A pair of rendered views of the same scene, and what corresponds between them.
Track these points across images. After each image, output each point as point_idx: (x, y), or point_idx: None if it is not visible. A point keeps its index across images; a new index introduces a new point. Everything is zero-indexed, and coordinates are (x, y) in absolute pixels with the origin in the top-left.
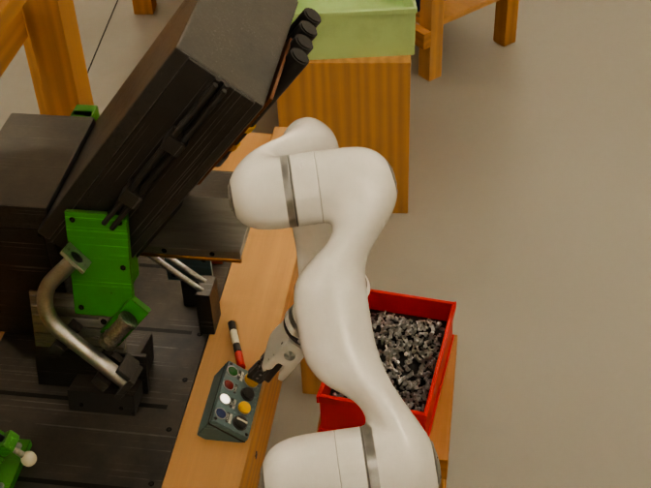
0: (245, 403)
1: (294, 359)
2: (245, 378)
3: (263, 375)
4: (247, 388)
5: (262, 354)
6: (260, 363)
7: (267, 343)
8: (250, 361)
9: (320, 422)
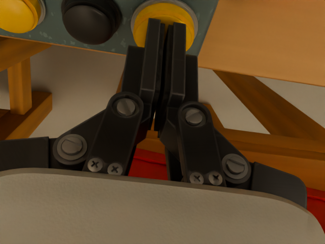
0: (17, 13)
1: None
2: (157, 8)
3: (29, 147)
4: (96, 19)
5: (315, 52)
6: (167, 100)
7: (230, 205)
8: (294, 12)
9: (156, 143)
